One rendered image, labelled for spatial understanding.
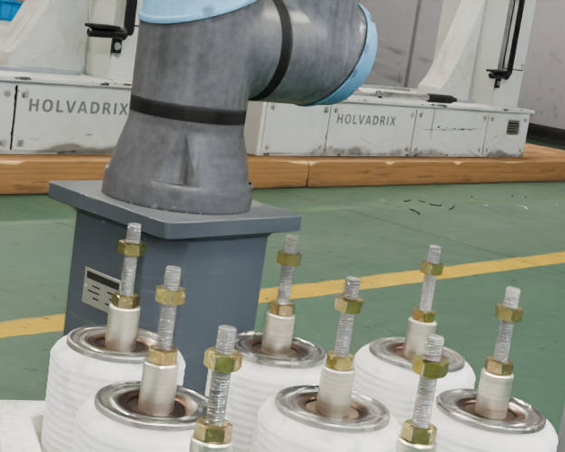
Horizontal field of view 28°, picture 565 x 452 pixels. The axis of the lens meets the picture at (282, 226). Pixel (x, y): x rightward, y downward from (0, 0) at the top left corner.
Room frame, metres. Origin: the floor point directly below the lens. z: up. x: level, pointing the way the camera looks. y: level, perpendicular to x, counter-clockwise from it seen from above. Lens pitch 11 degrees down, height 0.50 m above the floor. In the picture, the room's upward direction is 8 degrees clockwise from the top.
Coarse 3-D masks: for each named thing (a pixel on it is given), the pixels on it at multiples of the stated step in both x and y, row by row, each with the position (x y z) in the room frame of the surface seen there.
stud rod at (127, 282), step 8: (128, 224) 0.77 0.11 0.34; (136, 224) 0.77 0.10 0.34; (128, 232) 0.77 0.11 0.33; (136, 232) 0.77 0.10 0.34; (128, 240) 0.76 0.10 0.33; (136, 240) 0.77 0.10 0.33; (128, 256) 0.77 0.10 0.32; (136, 256) 0.77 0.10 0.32; (128, 264) 0.76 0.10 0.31; (128, 272) 0.76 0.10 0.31; (128, 280) 0.76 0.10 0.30; (128, 288) 0.77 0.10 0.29
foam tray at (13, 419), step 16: (0, 400) 0.81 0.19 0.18; (16, 400) 0.82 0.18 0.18; (0, 416) 0.78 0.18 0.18; (16, 416) 0.79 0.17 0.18; (32, 416) 0.79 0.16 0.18; (0, 432) 0.75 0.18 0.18; (16, 432) 0.76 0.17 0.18; (32, 432) 0.76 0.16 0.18; (0, 448) 0.73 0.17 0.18; (16, 448) 0.73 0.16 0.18; (32, 448) 0.73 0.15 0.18
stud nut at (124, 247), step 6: (120, 240) 0.77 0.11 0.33; (120, 246) 0.76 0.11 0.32; (126, 246) 0.76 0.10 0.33; (132, 246) 0.76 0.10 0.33; (138, 246) 0.76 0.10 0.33; (144, 246) 0.77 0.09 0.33; (120, 252) 0.76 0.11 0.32; (126, 252) 0.76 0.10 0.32; (132, 252) 0.76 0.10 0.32; (138, 252) 0.76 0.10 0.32; (144, 252) 0.77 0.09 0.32
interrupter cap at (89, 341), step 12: (72, 336) 0.76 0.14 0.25; (84, 336) 0.77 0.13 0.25; (96, 336) 0.78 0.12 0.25; (144, 336) 0.79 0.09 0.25; (156, 336) 0.79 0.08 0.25; (72, 348) 0.75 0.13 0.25; (84, 348) 0.74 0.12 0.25; (96, 348) 0.75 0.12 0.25; (108, 348) 0.76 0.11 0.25; (144, 348) 0.77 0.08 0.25; (108, 360) 0.73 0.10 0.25; (120, 360) 0.73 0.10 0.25; (132, 360) 0.73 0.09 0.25
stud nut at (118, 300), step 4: (116, 292) 0.77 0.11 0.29; (112, 296) 0.77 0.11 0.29; (116, 296) 0.76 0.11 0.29; (120, 296) 0.76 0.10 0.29; (124, 296) 0.76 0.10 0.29; (128, 296) 0.76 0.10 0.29; (132, 296) 0.77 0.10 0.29; (136, 296) 0.77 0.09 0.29; (112, 300) 0.77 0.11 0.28; (116, 300) 0.76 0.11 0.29; (120, 300) 0.76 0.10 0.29; (124, 300) 0.76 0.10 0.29; (128, 300) 0.76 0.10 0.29; (132, 300) 0.76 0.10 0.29; (136, 300) 0.77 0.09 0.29; (116, 304) 0.76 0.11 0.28; (120, 304) 0.76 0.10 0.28; (124, 304) 0.76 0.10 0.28; (128, 304) 0.76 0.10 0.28; (132, 304) 0.76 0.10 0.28; (136, 304) 0.77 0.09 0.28; (124, 308) 0.76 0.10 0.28; (128, 308) 0.76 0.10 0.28; (132, 308) 0.76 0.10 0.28
